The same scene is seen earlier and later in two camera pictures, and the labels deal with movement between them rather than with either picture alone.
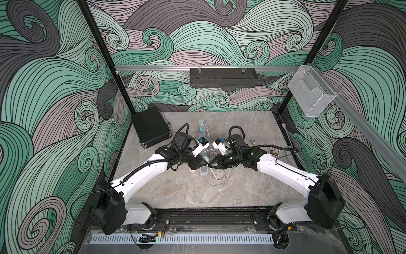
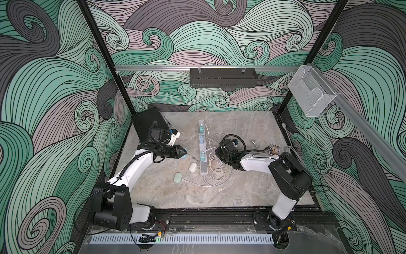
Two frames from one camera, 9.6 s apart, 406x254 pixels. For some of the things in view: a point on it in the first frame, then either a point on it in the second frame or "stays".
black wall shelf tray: [223, 77] stays
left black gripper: [196, 162] to [174, 154]
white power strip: [203, 171] stays
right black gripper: [219, 163] stays
